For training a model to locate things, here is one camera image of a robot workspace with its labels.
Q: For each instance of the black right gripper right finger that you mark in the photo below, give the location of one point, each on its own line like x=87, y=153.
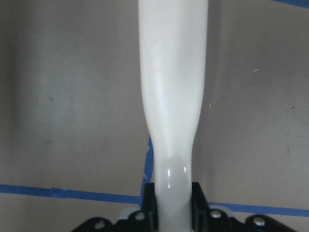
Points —
x=206, y=219

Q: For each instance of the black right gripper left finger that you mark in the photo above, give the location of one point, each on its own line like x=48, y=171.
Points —
x=143, y=220

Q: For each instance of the white hand brush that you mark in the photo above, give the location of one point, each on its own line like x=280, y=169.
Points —
x=173, y=38

